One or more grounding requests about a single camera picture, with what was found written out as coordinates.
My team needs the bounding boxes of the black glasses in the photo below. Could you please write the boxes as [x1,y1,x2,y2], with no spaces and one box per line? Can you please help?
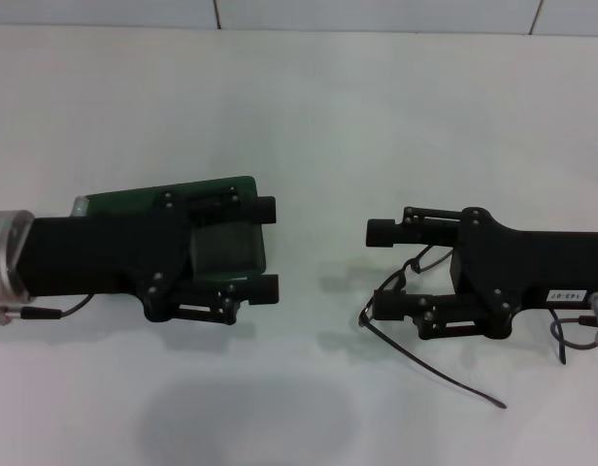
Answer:
[359,242,508,410]

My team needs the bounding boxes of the grey right gripper cable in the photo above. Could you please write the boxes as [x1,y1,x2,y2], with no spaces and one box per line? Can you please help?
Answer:
[549,314,597,366]

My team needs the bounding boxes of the green glasses case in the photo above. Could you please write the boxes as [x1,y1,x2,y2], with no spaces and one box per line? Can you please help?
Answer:
[83,174,270,283]

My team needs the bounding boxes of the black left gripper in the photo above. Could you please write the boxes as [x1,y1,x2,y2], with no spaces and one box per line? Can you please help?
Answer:
[15,187,194,322]

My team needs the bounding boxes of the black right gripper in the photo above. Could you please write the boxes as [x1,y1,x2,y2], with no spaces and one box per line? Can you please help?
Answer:
[365,206,598,341]

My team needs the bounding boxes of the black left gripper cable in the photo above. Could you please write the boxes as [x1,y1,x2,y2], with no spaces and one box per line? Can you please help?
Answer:
[19,293,95,321]

